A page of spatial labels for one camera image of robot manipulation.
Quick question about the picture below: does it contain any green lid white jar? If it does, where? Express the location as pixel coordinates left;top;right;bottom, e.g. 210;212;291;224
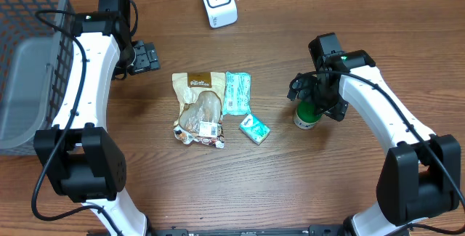
293;101;322;129

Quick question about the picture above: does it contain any teal white tissue packet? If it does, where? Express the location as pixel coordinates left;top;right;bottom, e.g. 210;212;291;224
239;114;270;145

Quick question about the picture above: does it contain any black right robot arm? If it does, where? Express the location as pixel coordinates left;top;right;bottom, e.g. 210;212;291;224
288;33;464;235

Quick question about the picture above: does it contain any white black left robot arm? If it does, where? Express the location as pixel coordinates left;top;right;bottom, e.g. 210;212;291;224
31;0;160;235

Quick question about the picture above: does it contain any white barcode scanner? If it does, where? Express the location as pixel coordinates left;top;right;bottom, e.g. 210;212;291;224
203;0;238;28

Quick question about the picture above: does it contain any grey plastic mesh basket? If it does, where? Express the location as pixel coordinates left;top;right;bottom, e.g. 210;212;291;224
1;0;73;155

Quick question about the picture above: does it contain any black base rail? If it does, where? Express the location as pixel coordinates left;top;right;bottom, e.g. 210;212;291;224
148;224;351;236

